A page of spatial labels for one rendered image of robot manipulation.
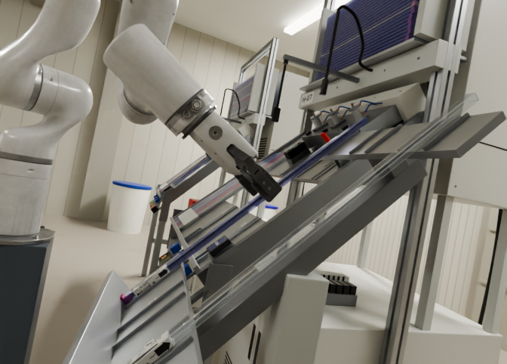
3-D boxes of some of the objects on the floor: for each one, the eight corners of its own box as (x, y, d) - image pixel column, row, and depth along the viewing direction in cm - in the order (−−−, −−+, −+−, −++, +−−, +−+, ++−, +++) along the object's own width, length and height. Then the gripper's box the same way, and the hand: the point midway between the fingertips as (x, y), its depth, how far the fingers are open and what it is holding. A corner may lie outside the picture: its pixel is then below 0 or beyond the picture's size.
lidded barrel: (102, 232, 400) (113, 182, 401) (102, 223, 446) (112, 179, 447) (145, 236, 420) (155, 189, 421) (141, 227, 467) (149, 185, 468)
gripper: (175, 137, 61) (240, 202, 65) (179, 128, 45) (266, 217, 48) (204, 109, 63) (267, 175, 66) (219, 90, 46) (302, 180, 49)
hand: (262, 189), depth 57 cm, fingers open, 8 cm apart
